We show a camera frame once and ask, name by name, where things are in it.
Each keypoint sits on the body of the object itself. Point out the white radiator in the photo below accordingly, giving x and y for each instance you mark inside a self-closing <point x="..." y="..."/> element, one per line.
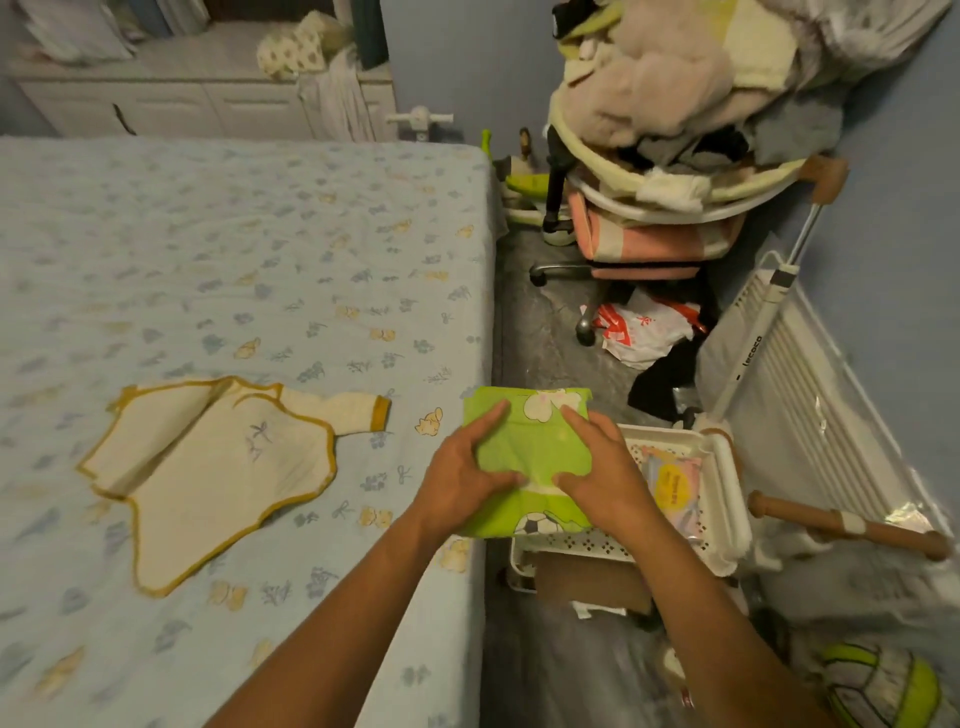
<point x="817" y="420"/>

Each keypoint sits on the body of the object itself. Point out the white plastic basket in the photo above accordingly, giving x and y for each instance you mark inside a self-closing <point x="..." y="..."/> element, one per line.
<point x="690" y="517"/>

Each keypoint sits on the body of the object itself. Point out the green and white ball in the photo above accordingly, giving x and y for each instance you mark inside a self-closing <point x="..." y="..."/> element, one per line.
<point x="877" y="686"/>

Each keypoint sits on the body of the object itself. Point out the person's left forearm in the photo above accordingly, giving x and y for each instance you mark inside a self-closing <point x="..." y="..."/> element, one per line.
<point x="337" y="637"/>

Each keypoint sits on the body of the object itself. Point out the pink office chair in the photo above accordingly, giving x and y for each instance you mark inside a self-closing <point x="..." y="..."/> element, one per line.
<point x="630" y="240"/>

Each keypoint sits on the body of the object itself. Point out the person's left hand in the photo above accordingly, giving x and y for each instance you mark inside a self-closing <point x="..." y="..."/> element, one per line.
<point x="454" y="476"/>

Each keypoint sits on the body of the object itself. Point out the bed with blue floral sheet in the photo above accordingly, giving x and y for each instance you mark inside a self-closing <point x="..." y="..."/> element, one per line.
<point x="225" y="375"/>

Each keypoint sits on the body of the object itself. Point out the green printed cloth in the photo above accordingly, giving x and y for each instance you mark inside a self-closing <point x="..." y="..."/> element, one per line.
<point x="529" y="450"/>

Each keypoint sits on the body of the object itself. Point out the cream patterned cloth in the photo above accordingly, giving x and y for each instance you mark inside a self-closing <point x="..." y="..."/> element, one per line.
<point x="296" y="45"/>

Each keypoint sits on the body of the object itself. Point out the white plastic bag red print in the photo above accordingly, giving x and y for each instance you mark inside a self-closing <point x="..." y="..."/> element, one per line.
<point x="645" y="330"/>

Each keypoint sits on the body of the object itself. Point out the person's left thumb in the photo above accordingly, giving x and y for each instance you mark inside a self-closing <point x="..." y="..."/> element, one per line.
<point x="504" y="480"/>

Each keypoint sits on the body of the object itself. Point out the brown wooden rod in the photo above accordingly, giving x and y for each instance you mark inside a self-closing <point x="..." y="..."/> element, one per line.
<point x="847" y="523"/>

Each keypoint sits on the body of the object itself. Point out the green toy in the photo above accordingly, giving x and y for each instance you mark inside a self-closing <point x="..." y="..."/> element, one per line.
<point x="525" y="184"/>

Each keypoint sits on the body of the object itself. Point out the person's right thumb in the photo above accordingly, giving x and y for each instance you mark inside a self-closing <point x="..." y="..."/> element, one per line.
<point x="574" y="480"/>

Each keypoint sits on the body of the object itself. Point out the white cabinet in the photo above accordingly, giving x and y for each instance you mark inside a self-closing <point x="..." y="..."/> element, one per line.
<point x="187" y="97"/>

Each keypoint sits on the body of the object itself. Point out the pink packet with yellow label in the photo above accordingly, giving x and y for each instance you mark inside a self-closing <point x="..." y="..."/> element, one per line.
<point x="675" y="487"/>

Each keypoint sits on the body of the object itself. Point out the cream baby shirt yellow trim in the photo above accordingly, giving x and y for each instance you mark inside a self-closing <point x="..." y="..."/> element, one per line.
<point x="217" y="465"/>

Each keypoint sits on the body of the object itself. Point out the black garment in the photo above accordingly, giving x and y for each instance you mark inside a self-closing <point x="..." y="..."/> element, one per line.
<point x="667" y="382"/>

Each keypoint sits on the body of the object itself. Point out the person's right hand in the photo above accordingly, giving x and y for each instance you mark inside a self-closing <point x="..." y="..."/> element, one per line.
<point x="611" y="480"/>

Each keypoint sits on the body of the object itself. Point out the pile of clothes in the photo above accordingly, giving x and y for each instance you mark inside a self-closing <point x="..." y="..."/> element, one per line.
<point x="697" y="82"/>

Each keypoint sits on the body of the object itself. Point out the white hanging cloth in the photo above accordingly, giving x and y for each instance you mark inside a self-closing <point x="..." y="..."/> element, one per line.
<point x="337" y="97"/>

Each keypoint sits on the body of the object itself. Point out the person's right forearm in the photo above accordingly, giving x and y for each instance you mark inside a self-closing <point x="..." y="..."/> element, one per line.
<point x="712" y="630"/>

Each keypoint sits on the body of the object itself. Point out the brown cardboard piece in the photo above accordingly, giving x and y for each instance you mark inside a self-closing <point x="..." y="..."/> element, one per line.
<point x="592" y="581"/>

